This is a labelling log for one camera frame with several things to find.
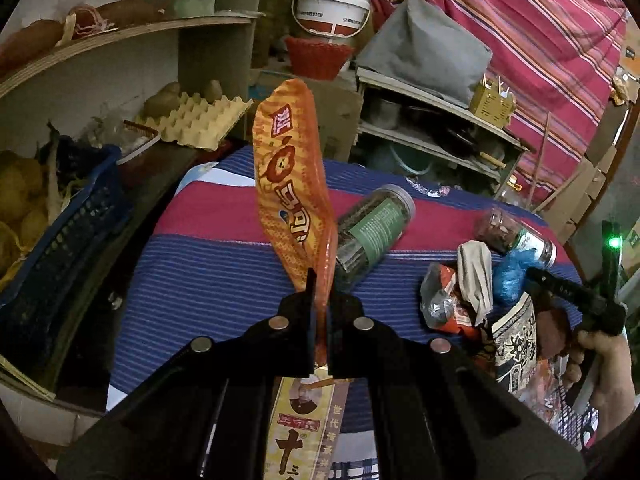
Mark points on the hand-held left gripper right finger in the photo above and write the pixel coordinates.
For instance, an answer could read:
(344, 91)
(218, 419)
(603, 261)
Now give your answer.
(345, 340)

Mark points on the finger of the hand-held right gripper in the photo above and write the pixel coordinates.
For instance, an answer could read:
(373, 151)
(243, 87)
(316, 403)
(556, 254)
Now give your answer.
(560, 287)

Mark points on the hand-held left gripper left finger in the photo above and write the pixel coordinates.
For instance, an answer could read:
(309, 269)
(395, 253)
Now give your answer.
(307, 335)

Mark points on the red silver wrapper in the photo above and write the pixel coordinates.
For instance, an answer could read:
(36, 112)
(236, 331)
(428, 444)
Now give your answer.
(440, 305)

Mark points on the orange snack packet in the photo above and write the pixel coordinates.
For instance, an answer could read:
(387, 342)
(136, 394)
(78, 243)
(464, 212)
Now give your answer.
(290, 175)

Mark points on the person's right hand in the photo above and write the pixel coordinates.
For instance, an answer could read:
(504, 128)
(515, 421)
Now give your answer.
(612, 370)

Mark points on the blue plastic bag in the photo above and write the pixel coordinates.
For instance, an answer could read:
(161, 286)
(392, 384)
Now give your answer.
(510, 275)

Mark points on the black white patterned packet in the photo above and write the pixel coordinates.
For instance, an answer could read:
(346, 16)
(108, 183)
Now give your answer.
(517, 350)

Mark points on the silver lid jar green label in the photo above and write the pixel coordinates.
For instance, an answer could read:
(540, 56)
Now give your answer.
(505, 235)

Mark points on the yellow spice packet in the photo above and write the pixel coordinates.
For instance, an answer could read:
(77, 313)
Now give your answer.
(305, 430)

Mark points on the red plastic wrapper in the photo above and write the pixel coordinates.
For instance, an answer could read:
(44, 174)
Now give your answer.
(547, 390)

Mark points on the clear jar green label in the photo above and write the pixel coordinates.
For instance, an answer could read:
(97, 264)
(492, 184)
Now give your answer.
(375, 230)

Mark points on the blue red striped blanket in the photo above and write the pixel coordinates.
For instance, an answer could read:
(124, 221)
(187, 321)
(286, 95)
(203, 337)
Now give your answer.
(210, 270)

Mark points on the blue white checked cloth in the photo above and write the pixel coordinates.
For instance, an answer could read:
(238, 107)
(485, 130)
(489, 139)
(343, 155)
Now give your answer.
(352, 467)

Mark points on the black mesh tray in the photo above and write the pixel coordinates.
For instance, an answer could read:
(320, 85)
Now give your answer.
(575, 425)

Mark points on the teal plastic basin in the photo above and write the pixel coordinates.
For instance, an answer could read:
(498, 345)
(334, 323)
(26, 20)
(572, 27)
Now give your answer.
(415, 160)

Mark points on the yellow wooden utensil box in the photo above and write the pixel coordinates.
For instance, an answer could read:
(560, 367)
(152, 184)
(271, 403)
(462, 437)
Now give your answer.
(492, 105)

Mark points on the wooden shelf rack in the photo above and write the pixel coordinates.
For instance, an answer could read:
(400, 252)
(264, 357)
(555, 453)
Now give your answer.
(450, 107)

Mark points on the brown cardboard box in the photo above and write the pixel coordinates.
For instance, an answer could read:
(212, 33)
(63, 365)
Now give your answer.
(340, 120)

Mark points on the grey metal pot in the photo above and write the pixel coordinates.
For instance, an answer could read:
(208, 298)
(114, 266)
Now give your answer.
(385, 115)

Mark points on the cardboard egg tray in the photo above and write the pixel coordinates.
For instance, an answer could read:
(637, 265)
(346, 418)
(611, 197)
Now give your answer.
(200, 120)

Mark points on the blue plastic crate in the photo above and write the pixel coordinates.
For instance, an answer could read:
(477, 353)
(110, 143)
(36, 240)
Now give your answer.
(75, 240)

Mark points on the red striped curtain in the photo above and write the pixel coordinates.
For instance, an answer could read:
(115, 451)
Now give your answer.
(540, 35)

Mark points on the brown potato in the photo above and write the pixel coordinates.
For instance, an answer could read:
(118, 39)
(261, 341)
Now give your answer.
(212, 91)
(162, 100)

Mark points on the grey cushion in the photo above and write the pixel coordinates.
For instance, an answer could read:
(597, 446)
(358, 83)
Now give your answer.
(425, 45)

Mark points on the red plastic basket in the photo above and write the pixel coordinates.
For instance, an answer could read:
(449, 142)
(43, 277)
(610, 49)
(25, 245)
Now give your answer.
(320, 57)

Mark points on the pile of yellow produce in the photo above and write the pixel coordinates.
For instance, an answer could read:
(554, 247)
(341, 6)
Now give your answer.
(20, 195)

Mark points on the white plastic bucket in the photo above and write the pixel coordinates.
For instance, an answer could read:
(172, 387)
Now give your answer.
(330, 10)

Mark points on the curved plywood shelf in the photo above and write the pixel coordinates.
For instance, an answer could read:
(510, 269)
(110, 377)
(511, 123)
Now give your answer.
(150, 29)

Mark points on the sweet potato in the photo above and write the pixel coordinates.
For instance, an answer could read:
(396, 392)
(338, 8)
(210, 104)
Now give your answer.
(130, 12)
(30, 45)

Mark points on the red white mesh bag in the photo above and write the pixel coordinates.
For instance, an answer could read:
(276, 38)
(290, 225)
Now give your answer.
(85, 17)

